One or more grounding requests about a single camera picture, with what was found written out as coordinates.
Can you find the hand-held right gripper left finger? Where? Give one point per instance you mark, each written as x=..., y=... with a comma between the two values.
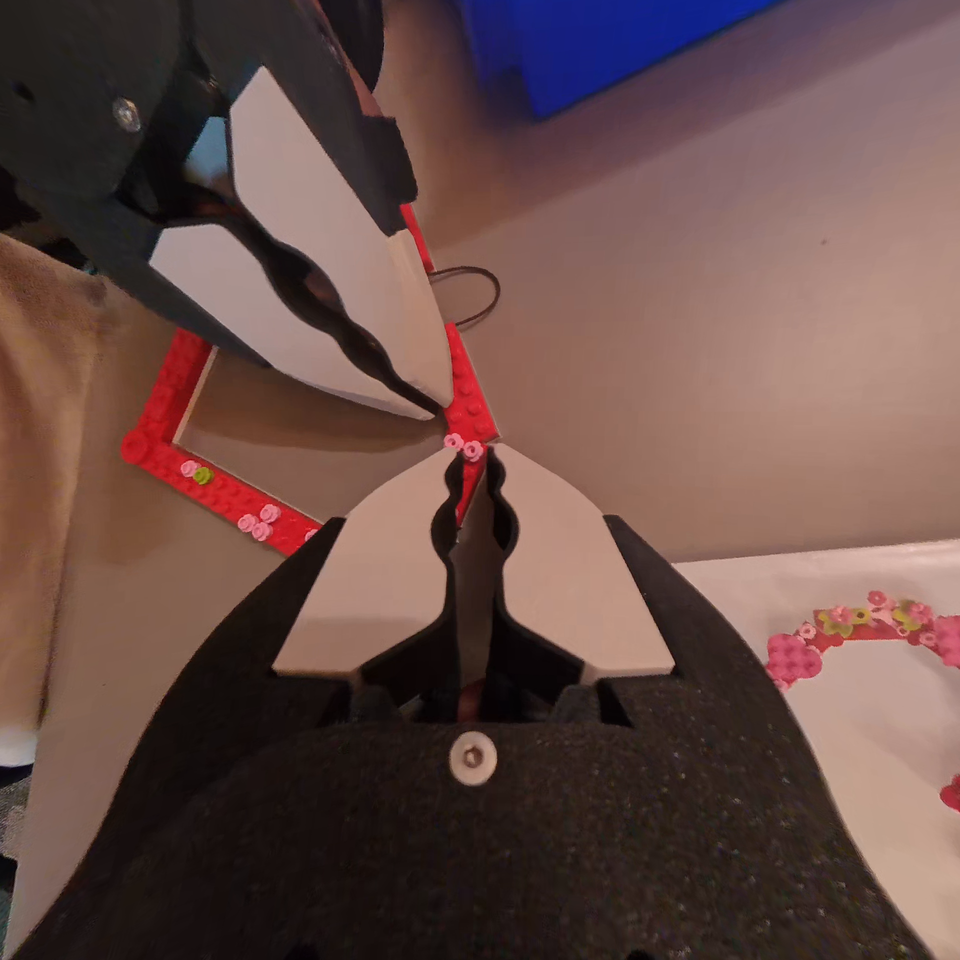
x=375, y=570

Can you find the red brick heart frame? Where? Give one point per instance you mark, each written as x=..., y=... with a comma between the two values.
x=161, y=397

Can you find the person's beige top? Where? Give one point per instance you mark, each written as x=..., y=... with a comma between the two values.
x=37, y=450

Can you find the white instruction booklet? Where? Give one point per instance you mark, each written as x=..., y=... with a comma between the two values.
x=862, y=750

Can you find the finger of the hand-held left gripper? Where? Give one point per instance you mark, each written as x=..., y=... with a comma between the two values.
x=330, y=217
x=240, y=300

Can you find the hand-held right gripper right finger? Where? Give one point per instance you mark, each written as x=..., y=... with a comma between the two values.
x=577, y=585

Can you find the blue plastic bin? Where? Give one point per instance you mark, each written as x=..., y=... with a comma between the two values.
x=600, y=45

